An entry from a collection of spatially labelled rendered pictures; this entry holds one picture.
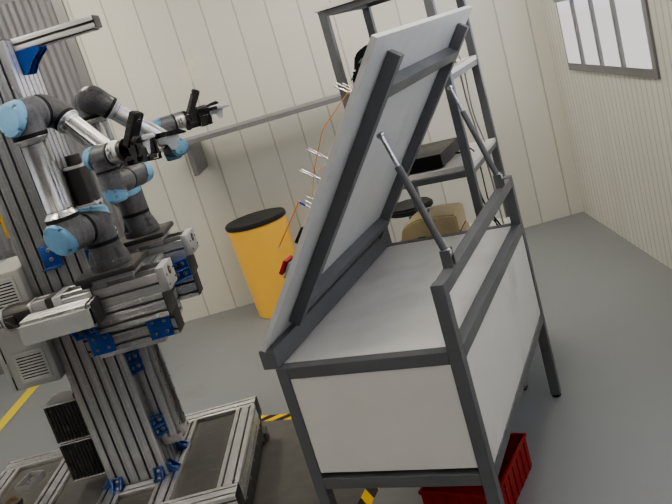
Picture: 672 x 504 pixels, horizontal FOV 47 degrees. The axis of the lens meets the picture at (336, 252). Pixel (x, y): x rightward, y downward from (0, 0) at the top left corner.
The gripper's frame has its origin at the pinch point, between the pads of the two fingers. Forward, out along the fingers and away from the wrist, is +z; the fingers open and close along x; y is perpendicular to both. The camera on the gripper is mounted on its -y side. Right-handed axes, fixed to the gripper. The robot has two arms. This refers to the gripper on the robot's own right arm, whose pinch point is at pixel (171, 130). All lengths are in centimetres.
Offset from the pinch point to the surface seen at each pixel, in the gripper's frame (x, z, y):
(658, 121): -238, 115, 39
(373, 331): -25, 40, 75
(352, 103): 4, 63, 5
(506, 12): -373, 18, -49
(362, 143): -11, 57, 16
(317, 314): -36, 14, 71
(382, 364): -5, 51, 80
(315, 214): 1, 43, 33
